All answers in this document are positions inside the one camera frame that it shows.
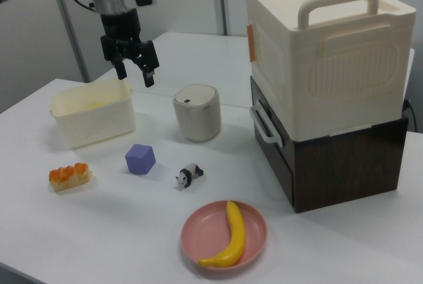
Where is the small beige lidded bin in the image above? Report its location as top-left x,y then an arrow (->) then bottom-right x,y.
173,83 -> 222,143

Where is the orange glazed toy bread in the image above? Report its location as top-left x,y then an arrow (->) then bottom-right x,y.
48,162 -> 93,193

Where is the white drawer handle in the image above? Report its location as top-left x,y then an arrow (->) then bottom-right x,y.
249,103 -> 286,148

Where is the pink plate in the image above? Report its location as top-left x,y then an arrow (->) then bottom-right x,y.
180,200 -> 268,270

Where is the yellow banana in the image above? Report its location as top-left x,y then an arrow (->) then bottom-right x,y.
198,200 -> 247,268

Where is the black cable behind cabinet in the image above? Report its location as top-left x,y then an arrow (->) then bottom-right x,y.
401,98 -> 418,131

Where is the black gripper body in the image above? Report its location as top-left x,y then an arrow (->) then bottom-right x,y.
100,9 -> 144,63

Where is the cream storage box with handles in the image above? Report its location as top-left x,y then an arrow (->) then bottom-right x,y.
245,0 -> 417,142

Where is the panda toy figure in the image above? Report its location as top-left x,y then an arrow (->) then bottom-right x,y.
175,162 -> 205,190

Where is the translucent white plastic box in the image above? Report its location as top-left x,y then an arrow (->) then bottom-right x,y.
49,78 -> 137,150

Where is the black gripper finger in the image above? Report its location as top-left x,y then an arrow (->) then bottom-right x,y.
132,40 -> 161,89
100,35 -> 129,81

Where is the orange latch strip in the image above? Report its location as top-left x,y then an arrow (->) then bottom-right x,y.
247,23 -> 256,64

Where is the purple cube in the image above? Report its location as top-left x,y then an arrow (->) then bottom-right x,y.
124,143 -> 157,176

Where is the dark wooden drawer cabinet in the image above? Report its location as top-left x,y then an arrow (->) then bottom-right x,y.
249,75 -> 409,215

